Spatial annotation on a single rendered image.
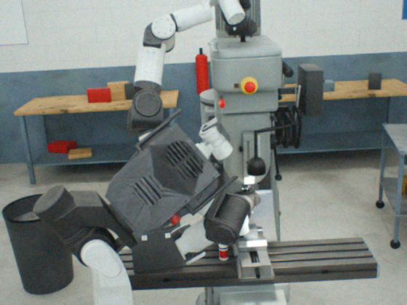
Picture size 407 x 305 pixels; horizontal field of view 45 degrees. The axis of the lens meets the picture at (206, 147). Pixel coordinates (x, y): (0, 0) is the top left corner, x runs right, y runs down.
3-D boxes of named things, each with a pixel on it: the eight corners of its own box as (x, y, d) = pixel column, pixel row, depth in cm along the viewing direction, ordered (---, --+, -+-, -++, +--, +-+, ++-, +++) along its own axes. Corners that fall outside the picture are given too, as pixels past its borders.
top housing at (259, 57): (285, 91, 179) (285, 46, 174) (212, 94, 179) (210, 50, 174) (268, 70, 224) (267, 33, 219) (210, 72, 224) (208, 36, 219)
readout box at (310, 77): (325, 115, 226) (326, 70, 219) (305, 117, 226) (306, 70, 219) (315, 105, 245) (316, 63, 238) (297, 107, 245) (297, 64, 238)
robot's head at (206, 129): (211, 155, 162) (231, 143, 161) (197, 135, 158) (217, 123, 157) (210, 146, 168) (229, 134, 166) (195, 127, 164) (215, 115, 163)
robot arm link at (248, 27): (224, 41, 192) (216, 27, 180) (226, 18, 194) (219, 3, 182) (256, 41, 188) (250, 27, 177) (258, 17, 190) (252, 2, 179)
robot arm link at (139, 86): (136, 75, 156) (130, 116, 152) (164, 80, 158) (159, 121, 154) (132, 86, 167) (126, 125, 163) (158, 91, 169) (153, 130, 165)
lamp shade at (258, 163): (253, 177, 185) (253, 161, 183) (243, 171, 191) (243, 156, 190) (270, 173, 188) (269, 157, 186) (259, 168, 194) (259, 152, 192)
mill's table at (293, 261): (381, 278, 216) (383, 262, 213) (99, 292, 217) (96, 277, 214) (365, 251, 238) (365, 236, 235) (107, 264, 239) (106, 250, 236)
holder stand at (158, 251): (184, 267, 218) (181, 226, 212) (134, 272, 216) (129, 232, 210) (182, 253, 229) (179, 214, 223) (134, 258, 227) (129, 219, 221)
